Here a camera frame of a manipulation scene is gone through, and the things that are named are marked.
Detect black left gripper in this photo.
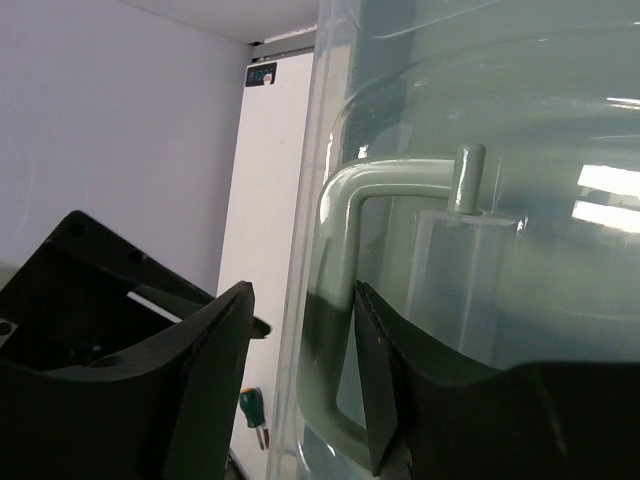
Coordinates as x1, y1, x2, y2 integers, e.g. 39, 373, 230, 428
0, 210, 272, 372

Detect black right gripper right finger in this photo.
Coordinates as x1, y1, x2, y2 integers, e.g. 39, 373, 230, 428
354, 282, 639, 479

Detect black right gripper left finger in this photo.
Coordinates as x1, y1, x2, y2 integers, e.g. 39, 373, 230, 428
1, 281, 254, 479

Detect green stubby screwdriver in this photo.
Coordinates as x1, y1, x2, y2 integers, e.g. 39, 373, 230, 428
239, 388, 270, 451

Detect green cantilever toolbox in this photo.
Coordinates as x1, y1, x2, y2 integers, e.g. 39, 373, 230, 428
267, 1, 639, 479

